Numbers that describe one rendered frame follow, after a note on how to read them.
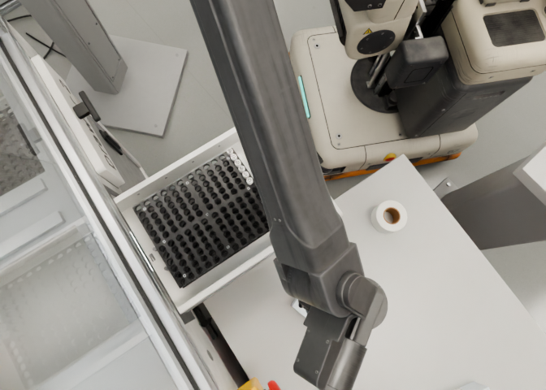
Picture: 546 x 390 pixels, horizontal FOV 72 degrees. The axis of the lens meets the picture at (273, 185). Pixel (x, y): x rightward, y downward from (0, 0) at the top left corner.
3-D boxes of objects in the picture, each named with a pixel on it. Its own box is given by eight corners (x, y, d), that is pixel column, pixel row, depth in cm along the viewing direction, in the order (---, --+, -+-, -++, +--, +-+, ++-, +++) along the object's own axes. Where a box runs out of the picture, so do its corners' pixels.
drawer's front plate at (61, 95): (64, 81, 85) (37, 52, 75) (126, 184, 80) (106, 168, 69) (58, 84, 85) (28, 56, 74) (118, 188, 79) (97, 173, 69)
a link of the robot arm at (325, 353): (357, 268, 35) (293, 249, 41) (305, 392, 32) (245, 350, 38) (409, 309, 42) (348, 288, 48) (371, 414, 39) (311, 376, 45)
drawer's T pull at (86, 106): (85, 92, 76) (82, 88, 75) (102, 120, 75) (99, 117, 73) (69, 101, 75) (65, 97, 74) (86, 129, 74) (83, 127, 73)
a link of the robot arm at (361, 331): (398, 290, 41) (351, 266, 41) (375, 352, 39) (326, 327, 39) (378, 292, 47) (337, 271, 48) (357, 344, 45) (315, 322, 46)
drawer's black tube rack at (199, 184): (234, 158, 80) (231, 147, 74) (279, 226, 77) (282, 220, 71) (142, 214, 76) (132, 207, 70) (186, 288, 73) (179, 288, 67)
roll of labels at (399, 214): (393, 239, 85) (400, 237, 81) (366, 224, 85) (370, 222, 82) (405, 213, 87) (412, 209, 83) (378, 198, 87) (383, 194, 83)
